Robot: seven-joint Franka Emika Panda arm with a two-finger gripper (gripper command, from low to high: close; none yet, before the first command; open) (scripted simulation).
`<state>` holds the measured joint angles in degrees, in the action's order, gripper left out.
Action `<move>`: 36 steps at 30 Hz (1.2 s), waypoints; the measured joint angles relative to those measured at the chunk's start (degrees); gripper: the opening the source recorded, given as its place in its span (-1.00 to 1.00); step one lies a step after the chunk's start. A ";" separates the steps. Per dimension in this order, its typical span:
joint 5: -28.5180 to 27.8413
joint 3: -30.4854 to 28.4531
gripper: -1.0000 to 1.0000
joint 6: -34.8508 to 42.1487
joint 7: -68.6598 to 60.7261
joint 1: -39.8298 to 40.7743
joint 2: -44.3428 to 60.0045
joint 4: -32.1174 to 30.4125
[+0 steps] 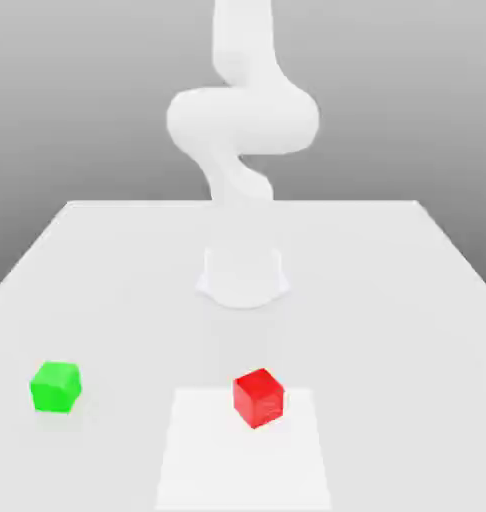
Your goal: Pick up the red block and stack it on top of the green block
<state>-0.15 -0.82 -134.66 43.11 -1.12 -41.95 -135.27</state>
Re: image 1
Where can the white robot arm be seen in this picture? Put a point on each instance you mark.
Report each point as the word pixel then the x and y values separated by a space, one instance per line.
pixel 243 120

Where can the small red cube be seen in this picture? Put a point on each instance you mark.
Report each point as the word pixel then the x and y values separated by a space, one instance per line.
pixel 258 397

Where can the small green cube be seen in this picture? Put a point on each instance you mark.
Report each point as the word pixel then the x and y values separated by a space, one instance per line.
pixel 55 387

